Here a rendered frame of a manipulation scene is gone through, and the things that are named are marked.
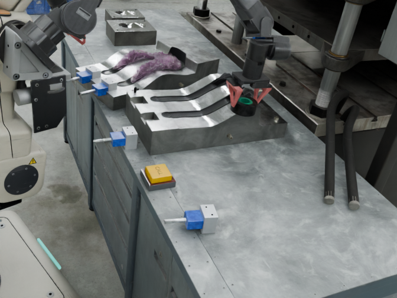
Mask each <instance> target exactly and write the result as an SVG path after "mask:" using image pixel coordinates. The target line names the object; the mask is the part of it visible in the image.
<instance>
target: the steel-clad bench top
mask: <svg viewBox="0 0 397 298"><path fill-rule="evenodd" d="M95 11H96V14H97V23H96V26H95V28H94V29H93V30H92V31H91V32H90V33H88V34H86V43H85V44H83V45H81V44H80V43H79V42H78V41H76V40H75V39H74V38H73V37H71V36H70V35H67V34H66V33H64V35H65V36H66V37H65V38H64V39H65V41H66V43H67V45H68V46H69V48H70V50H71V52H72V54H73V56H74V58H75V59H76V61H77V64H78V65H79V67H83V66H89V65H93V64H99V63H102V62H104V61H105V60H107V59H108V58H110V57H111V56H112V55H114V54H115V53H117V52H118V51H119V50H122V49H125V48H132V49H137V50H152V49H156V46H157V41H158V40H162V39H166V38H172V37H181V38H183V39H185V40H187V41H189V42H190V43H192V44H194V45H196V46H197V47H200V48H201V49H203V50H205V51H207V52H208V53H210V54H212V55H214V56H216V57H218V58H219V59H220V60H219V66H218V71H217V73H220V74H223V73H230V74H231V75H232V72H242V71H243V70H242V69H241V68H240V67H238V66H237V65H236V64H235V63H234V62H233V61H231V59H229V58H228V57H227V56H226V55H225V54H224V53H223V52H221V51H220V50H219V49H218V48H217V47H216V46H215V45H214V44H213V43H212V42H210V41H209V40H208V39H207V38H206V37H205V36H204V35H203V34H202V33H201V32H199V31H198V30H197V29H196V28H195V27H193V26H192V25H191V24H190V23H189V22H188V21H187V20H186V19H185V18H184V17H182V16H181V15H180V14H179V13H178V12H177V11H176V10H174V9H139V12H140V13H141V14H142V15H143V16H144V17H145V19H146V20H147V21H148V22H149V23H150V24H151V25H152V26H153V27H154V28H155V29H156V30H157V37H156V45H146V46H114V45H113V44H112V42H111V41H110V39H109V38H108V37H107V35H106V21H105V9H96V10H95ZM95 98H96V100H97V102H98V104H99V105H100V107H101V109H102V111H103V113H104V115H105V117H106V119H107V120H108V123H109V125H110V127H111V128H112V130H113V132H119V131H122V127H130V126H132V125H131V123H130V122H129V119H128V118H127V116H126V115H125V111H126V108H122V109H117V110H115V111H113V110H111V109H110V108H109V107H108V106H106V105H105V104H104V103H103V102H101V101H100V100H99V99H98V98H97V97H95ZM262 99H263V100H264V101H265V102H266V103H267V104H268V105H269V106H270V107H271V108H272V109H273V110H274V111H275V112H276V113H278V114H279V115H280V116H281V117H282V118H283V119H284V120H285V121H287V123H288V125H287V128H286V131H285V135H284V138H275V139H270V140H262V141H253V142H245V143H240V144H232V145H223V146H218V147H210V148H201V149H196V150H188V151H179V152H174V153H166V154H158V155H153V156H150V155H149V154H148V152H147V150H146V148H145V147H144V145H143V143H142V141H141V140H140V138H139V137H138V138H137V146H136V149H130V150H126V149H125V147H124V146H121V147H122V149H123V152H124V153H125V155H126V157H127V159H128V161H129V163H130V164H131V166H132V168H133V170H134V172H135V174H136V176H137V178H138V180H139V182H140V184H141V186H142V187H143V189H144V191H145V193H146V195H147V197H148V199H149V201H150V202H151V205H152V207H153V208H154V211H155V212H156V214H157V216H158V218H159V220H160V222H161V223H162V225H163V227H164V229H165V231H166V233H167V235H168V237H169V239H170V241H171V243H172V245H173V246H174V248H175V250H176V252H177V254H178V256H179V258H180V260H181V262H182V264H183V266H184V268H185V269H186V271H187V273H188V275H189V277H190V279H191V281H192V282H193V284H194V286H195V288H196V290H197V292H198V294H199V296H200V298H324V297H327V296H331V295H334V294H337V293H340V292H343V291H346V290H350V289H353V288H355V287H359V286H362V285H365V284H368V283H371V282H374V281H378V280H381V279H383V278H387V277H390V276H394V275H396V274H397V208H396V207H395V206H394V205H393V204H391V203H390V201H388V200H387V199H386V198H385V197H384V196H383V195H381V194H380V193H379V192H378V191H377V190H376V189H375V188H374V187H373V186H372V185H370V184H369V183H368V182H367V181H366V180H365V179H364V178H363V177H362V176H360V175H359V174H358V173H357V172H356V179H357V188H358V194H359V205H360V208H358V209H357V210H352V209H350V208H349V201H348V194H347V182H346V170H345V163H344V161H343V160H342V159H341V158H340V157H339V156H338V155H337V154H336V153H335V188H334V203H333V204H332V205H328V204H325V203H324V178H325V156H326V145H325V144H324V143H323V142H322V141H321V140H320V139H319V138H318V137H317V136H315V135H314V134H313V133H312V132H311V131H310V130H309V129H308V128H307V127H306V126H304V125H303V124H302V123H301V122H300V121H299V120H297V119H296V117H295V116H293V115H292V114H291V113H290V112H289V111H287V110H286V109H285V108H284V107H283V106H282V105H281V104H280V103H279V102H278V101H276V100H275V99H274V98H273V97H272V96H271V95H270V94H269V93H267V94H266V95H265V96H264V97H263V98H262ZM157 164H165V165H166V166H167V168H168V169H169V171H170V173H171V174H172V176H173V178H174V179H175V181H176V185H175V187H172V188H167V189H161V190H154V191H150V192H149V190H148V189H147V187H146V185H145V183H144V181H143V179H142V177H141V175H140V172H141V169H145V167H146V166H153V165H157ZM212 204H214V207H215V210H216V212H217V215H218V221H217V226H216V232H215V233H208V234H202V233H201V230H200V229H189V230H187V228H186V225H185V223H167V224H164V219H174V218H184V212H185V210H199V209H200V205H212Z"/></svg>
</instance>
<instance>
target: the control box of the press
mask: <svg viewBox="0 0 397 298"><path fill-rule="evenodd" d="M380 41H381V42H382V43H381V45H380V49H379V51H378V54H380V55H381V56H383V57H385V58H387V59H388V60H390V61H392V62H393V64H394V65H396V67H397V2H396V5H395V7H394V10H393V13H392V16H391V18H390V21H389V24H388V27H387V29H384V32H383V34H382V38H381V40H380ZM396 159H397V102H396V105H395V107H394V109H393V112H392V115H391V117H390V119H389V122H388V124H387V126H386V129H385V132H384V133H383V136H382V139H381V141H380V143H379V146H378V149H377V150H376V153H375V156H374V158H373V160H372V163H371V165H370V167H369V170H368V172H367V175H366V177H365V180H366V181H367V182H368V183H369V184H370V185H372V186H373V187H374V188H375V189H376V190H377V191H378V192H379V193H380V194H381V192H382V190H383V188H384V186H385V183H386V181H387V179H388V177H389V175H390V172H391V170H392V167H393V165H394V164H395V161H396Z"/></svg>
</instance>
